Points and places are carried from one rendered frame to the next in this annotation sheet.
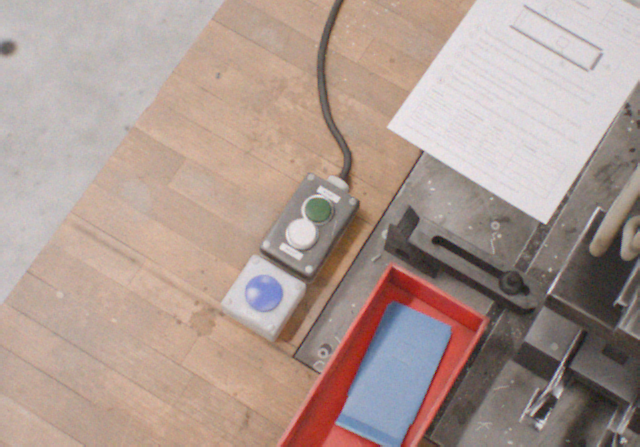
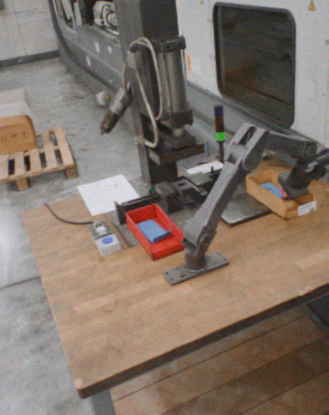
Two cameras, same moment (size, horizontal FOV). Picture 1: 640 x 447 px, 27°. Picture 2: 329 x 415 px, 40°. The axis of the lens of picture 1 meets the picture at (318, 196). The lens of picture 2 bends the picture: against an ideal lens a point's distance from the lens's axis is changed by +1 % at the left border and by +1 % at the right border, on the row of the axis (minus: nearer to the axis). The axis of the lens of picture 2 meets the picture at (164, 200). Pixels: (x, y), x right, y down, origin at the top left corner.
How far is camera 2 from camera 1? 1.20 m
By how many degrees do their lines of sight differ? 49
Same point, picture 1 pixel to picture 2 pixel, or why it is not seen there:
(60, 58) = not seen: outside the picture
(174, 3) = not seen: outside the picture
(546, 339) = (169, 192)
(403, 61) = (80, 209)
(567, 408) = (188, 210)
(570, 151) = (131, 193)
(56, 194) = not seen: outside the picture
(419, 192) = (113, 216)
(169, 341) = (98, 267)
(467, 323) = (152, 214)
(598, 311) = (170, 152)
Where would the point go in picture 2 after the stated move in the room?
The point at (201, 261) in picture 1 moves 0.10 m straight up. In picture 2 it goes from (86, 255) to (79, 231)
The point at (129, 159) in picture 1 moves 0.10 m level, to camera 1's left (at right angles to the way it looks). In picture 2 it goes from (42, 260) to (17, 277)
